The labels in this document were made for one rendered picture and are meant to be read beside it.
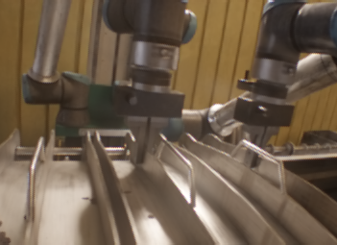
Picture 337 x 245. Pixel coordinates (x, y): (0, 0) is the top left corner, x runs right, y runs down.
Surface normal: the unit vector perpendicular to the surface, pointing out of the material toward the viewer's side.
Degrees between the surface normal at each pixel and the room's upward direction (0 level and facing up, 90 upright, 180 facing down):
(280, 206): 90
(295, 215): 90
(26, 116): 90
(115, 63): 90
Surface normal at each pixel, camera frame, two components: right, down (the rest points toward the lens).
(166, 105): 0.36, 0.28
